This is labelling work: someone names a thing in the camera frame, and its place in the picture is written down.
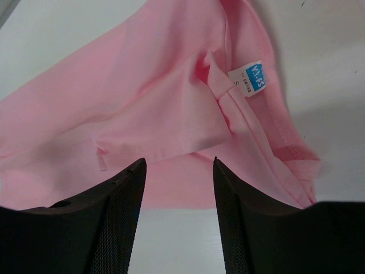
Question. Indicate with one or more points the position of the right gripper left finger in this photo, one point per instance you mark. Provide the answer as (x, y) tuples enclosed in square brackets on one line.
[(91, 232)]

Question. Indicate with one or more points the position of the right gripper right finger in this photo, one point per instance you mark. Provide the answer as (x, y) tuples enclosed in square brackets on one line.
[(260, 234)]

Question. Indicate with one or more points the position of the pink t shirt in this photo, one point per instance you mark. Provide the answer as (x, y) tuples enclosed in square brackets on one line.
[(178, 84)]

